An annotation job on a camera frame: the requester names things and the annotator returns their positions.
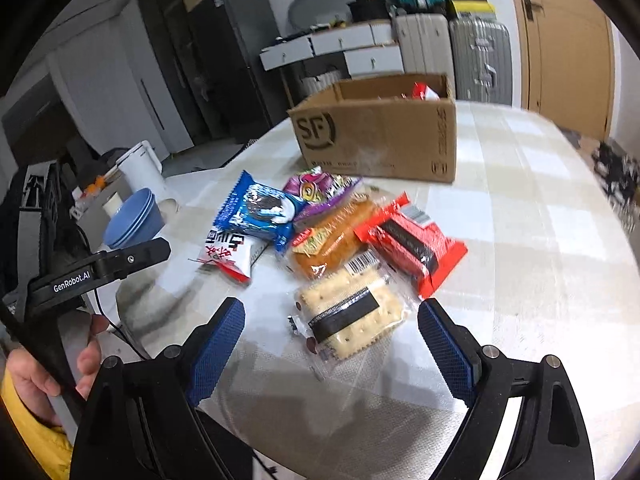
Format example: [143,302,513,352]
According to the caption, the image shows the orange egg cake packet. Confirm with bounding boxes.
[285,186,384,281]

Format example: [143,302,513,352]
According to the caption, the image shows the person's left hand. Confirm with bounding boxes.
[6,314,110,427]

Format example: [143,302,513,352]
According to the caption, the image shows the checked table cloth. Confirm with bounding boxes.
[100,102,639,479]

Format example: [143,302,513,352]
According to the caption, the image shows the beige suitcase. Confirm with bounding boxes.
[393,13,454,86]

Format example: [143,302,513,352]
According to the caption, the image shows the black cable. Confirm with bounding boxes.
[89,288,151,361]

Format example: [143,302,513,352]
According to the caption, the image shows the red white snack packet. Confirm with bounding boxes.
[411,81,440,101]

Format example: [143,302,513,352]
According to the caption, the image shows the stacked blue bowls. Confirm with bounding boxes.
[103,188,165,250]

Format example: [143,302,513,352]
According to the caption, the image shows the white kettle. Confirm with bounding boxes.
[116,140,176,203]

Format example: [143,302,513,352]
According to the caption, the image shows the grey oval mirror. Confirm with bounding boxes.
[288,0,354,32]

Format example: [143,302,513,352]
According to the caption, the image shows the wooden door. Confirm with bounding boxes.
[513,0,614,141]

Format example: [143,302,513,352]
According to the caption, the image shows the red black wafer packet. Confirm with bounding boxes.
[354,193,468,299]

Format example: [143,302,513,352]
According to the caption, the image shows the purple grape candy bag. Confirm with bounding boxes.
[283,166,361,231]

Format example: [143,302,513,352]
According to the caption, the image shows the white red noodle snack bag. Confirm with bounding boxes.
[196,226,268,283]

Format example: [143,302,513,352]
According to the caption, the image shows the silver grey suitcase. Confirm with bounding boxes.
[449,18,513,105]

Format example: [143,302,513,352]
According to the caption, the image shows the white drawer desk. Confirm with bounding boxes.
[259,20,404,100]

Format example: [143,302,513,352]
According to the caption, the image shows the clear cracker sandwich packet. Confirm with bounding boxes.
[288,248,418,377]

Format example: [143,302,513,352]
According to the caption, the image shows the yellow black box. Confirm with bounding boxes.
[450,0,497,21]

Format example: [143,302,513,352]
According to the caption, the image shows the brown SF cardboard box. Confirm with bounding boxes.
[288,74,457,183]

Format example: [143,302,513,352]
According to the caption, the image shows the blue Oreo cookie packet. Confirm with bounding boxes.
[213,170,308,254]

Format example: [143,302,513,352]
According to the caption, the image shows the dark grey refrigerator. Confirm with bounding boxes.
[189,0,288,142]

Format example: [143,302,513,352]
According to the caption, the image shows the woven laundry basket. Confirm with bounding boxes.
[298,67,350,98]

